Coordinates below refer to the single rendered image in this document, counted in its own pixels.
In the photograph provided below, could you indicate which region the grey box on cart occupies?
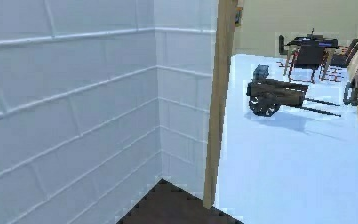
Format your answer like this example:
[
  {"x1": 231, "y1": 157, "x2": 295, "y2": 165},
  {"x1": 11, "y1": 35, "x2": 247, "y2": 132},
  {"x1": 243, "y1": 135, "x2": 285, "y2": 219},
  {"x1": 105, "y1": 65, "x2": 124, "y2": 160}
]
[{"x1": 252, "y1": 64, "x2": 271, "y2": 83}]

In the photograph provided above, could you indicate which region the dark wooden cart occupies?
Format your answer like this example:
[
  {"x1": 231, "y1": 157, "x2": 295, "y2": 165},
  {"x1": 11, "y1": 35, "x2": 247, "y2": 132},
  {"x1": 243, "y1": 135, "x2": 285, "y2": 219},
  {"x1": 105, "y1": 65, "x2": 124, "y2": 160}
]
[{"x1": 246, "y1": 78, "x2": 343, "y2": 118}]

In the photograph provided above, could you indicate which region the dark dining chair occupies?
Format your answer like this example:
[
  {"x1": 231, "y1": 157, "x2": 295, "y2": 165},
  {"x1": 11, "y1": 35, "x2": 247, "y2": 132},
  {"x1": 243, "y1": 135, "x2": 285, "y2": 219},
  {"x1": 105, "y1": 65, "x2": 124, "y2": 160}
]
[
  {"x1": 278, "y1": 34, "x2": 288, "y2": 56},
  {"x1": 327, "y1": 38, "x2": 358, "y2": 83},
  {"x1": 288, "y1": 45, "x2": 329, "y2": 84}
]

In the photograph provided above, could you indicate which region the dark dining table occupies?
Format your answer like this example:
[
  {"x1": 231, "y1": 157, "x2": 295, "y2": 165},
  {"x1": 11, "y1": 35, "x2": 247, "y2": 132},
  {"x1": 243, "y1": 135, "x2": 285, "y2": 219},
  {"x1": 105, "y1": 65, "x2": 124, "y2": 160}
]
[{"x1": 283, "y1": 34, "x2": 340, "y2": 80}]

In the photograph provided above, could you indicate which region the tan wooden door frame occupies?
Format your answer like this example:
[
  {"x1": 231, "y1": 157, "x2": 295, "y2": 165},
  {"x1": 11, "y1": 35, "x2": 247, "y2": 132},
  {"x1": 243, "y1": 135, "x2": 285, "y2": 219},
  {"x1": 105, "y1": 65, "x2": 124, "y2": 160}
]
[{"x1": 202, "y1": 0, "x2": 239, "y2": 210}]

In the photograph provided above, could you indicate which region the framed wall picture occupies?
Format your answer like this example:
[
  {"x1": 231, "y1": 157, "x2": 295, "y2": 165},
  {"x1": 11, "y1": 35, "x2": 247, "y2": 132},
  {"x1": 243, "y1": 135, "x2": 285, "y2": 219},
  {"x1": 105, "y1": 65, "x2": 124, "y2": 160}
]
[{"x1": 234, "y1": 5, "x2": 245, "y2": 28}]

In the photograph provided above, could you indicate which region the black door handle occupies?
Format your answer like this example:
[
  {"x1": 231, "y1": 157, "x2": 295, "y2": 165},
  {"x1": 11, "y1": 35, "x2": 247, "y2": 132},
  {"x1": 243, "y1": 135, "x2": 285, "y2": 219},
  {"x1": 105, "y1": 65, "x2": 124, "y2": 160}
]
[{"x1": 342, "y1": 49, "x2": 358, "y2": 107}]

